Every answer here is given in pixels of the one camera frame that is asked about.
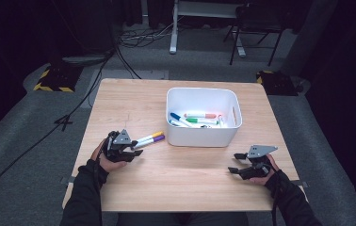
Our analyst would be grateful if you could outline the yellow marker pen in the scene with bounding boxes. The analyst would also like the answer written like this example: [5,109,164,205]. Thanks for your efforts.
[134,131,165,145]

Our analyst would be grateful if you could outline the black floor cable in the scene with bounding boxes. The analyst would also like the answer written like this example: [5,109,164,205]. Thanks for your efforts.
[115,46,142,80]
[0,46,118,215]

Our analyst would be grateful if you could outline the white desk frame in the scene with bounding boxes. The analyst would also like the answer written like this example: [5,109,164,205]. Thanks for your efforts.
[169,0,248,58]

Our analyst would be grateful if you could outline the dark equipment cabinet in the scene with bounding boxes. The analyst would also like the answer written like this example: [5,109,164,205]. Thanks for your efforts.
[52,0,118,65]

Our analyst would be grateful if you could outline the pink marker pen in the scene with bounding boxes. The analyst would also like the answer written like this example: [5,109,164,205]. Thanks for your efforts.
[184,112,218,120]

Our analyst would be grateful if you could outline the person's left hand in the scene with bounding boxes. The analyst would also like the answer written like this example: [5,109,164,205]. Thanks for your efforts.
[90,139,128,173]

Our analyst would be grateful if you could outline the black yellow striped floor base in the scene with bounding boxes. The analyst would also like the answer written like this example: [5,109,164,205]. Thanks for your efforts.
[33,64,83,93]

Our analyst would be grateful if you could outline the black chair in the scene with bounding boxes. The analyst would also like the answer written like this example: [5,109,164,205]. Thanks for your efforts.
[222,3,285,67]

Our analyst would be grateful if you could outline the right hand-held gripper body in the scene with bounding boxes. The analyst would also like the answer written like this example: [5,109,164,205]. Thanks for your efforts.
[241,144,279,181]

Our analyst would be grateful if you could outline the person's right hand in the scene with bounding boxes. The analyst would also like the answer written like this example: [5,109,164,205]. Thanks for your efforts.
[250,153,281,186]

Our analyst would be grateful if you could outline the right hand-held gripper cable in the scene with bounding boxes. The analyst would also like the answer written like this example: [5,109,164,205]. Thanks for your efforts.
[270,178,283,226]

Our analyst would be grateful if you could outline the light green marker pen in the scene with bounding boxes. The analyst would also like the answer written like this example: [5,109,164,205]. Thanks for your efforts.
[185,117,219,125]

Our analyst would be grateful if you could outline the person's legs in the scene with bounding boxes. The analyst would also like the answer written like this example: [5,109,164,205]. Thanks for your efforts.
[116,211,250,226]

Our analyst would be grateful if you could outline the white plastic bin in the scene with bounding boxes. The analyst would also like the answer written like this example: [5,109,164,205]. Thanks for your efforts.
[166,87,243,149]

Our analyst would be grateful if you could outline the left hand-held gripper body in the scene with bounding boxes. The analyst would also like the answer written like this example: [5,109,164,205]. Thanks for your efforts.
[103,128,136,164]

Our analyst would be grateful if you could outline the bundle of floor cables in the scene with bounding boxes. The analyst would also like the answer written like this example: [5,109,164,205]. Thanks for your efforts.
[118,18,175,49]

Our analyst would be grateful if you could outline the dark blue marker pen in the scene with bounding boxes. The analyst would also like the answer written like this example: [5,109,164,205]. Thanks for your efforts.
[170,111,194,128]

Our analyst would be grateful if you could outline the purple marker pen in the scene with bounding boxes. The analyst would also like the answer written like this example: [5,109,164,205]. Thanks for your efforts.
[134,135,167,149]

